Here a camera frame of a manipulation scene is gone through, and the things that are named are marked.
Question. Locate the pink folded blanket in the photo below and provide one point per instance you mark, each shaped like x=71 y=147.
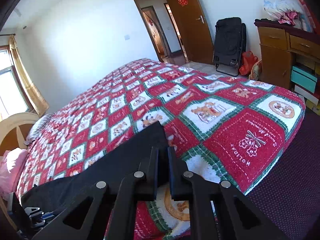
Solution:
x=12 y=165

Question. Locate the window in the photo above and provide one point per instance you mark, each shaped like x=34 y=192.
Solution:
x=13 y=98

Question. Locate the red patchwork cartoon bedspread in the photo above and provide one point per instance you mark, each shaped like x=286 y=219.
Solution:
x=224 y=128

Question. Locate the brown wooden cabinet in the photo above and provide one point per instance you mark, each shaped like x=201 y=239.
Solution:
x=282 y=47

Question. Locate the striped pillow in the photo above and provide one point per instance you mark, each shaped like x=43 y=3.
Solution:
x=38 y=128

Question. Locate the clutter pile on cabinet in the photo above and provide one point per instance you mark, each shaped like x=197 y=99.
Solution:
x=293 y=13

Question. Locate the teal storage box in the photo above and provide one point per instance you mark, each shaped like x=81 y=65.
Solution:
x=304 y=78

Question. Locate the brown wooden door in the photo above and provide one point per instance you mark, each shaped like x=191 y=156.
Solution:
x=194 y=30

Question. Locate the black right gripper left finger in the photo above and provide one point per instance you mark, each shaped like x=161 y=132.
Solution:
x=100 y=212

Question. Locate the yellow patterned curtain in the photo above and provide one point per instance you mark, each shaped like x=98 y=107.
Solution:
x=36 y=99

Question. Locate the black folded chair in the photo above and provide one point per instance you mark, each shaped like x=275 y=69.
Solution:
x=230 y=43

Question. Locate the black pants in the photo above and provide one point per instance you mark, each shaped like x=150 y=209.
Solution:
x=111 y=168

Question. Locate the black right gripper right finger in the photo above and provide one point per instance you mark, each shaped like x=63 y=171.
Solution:
x=217 y=210

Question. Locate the red plastic bag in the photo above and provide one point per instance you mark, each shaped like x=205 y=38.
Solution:
x=248 y=59

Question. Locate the cream and brown headboard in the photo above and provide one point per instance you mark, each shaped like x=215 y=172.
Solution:
x=14 y=131

